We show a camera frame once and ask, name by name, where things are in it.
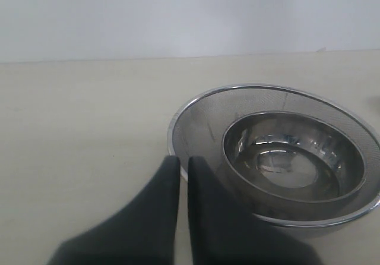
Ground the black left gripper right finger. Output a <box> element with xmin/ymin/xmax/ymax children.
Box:
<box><xmin>188</xmin><ymin>156</ymin><xmax>322</xmax><ymax>264</ymax></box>

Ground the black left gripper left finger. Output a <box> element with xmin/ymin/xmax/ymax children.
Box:
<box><xmin>49</xmin><ymin>156</ymin><xmax>181</xmax><ymax>264</ymax></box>

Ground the steel mesh colander bowl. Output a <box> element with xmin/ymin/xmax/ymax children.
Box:
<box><xmin>167</xmin><ymin>84</ymin><xmax>379</xmax><ymax>233</ymax></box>

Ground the small stainless steel bowl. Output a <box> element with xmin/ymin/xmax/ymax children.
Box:
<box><xmin>223</xmin><ymin>111</ymin><xmax>366</xmax><ymax>205</ymax></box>

